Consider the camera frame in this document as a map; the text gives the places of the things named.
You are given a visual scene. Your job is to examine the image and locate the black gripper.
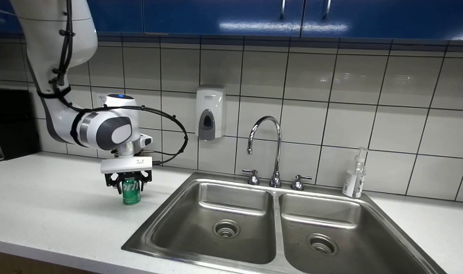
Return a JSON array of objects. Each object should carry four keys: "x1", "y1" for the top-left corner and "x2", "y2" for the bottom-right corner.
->
[{"x1": 104, "y1": 169, "x2": 154, "y2": 196}]

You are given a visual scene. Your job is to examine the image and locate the green soda can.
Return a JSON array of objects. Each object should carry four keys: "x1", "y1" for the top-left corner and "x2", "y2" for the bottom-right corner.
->
[{"x1": 122, "y1": 176, "x2": 143, "y2": 207}]

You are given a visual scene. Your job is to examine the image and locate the stainless steel double sink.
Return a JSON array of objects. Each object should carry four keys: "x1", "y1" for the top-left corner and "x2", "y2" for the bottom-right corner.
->
[{"x1": 121, "y1": 170, "x2": 450, "y2": 274}]

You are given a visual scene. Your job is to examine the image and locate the round metal drain strainer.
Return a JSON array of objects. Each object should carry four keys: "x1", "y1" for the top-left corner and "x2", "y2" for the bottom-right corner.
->
[
  {"x1": 212, "y1": 218, "x2": 241, "y2": 240},
  {"x1": 306, "y1": 233, "x2": 338, "y2": 257}
]

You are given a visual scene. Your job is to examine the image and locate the black countertop appliance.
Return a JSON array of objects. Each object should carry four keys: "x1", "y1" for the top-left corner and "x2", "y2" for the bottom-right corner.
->
[{"x1": 0, "y1": 87, "x2": 43, "y2": 164}]

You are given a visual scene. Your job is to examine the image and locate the chrome gooseneck faucet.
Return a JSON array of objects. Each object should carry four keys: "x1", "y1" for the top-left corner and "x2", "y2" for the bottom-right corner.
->
[{"x1": 246, "y1": 114, "x2": 285, "y2": 189}]

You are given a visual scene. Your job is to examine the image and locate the blue cabinet door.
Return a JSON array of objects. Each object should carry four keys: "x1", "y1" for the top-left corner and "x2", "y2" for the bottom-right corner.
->
[
  {"x1": 302, "y1": 0, "x2": 463, "y2": 43},
  {"x1": 86, "y1": 0, "x2": 305, "y2": 38},
  {"x1": 0, "y1": 0, "x2": 29, "y2": 35}
]

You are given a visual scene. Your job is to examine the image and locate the clear soap pump bottle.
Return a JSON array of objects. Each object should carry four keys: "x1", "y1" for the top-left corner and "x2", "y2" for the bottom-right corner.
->
[{"x1": 341, "y1": 148, "x2": 369, "y2": 199}]

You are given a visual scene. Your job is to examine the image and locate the white wall soap dispenser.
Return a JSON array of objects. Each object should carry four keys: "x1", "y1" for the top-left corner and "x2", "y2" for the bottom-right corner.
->
[{"x1": 195, "y1": 88, "x2": 227, "y2": 143}]

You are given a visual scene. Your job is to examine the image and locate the chrome faucet handle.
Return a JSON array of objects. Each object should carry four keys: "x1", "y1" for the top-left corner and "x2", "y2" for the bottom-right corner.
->
[
  {"x1": 290, "y1": 173, "x2": 314, "y2": 192},
  {"x1": 241, "y1": 167, "x2": 262, "y2": 186}
]

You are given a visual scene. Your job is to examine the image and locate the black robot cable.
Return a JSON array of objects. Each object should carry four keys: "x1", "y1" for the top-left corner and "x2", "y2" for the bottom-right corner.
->
[{"x1": 35, "y1": 0, "x2": 191, "y2": 166}]

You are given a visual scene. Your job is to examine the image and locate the metal cabinet door handle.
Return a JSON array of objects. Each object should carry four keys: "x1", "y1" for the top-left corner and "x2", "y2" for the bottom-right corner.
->
[
  {"x1": 320, "y1": 0, "x2": 335, "y2": 23},
  {"x1": 277, "y1": 0, "x2": 290, "y2": 23}
]

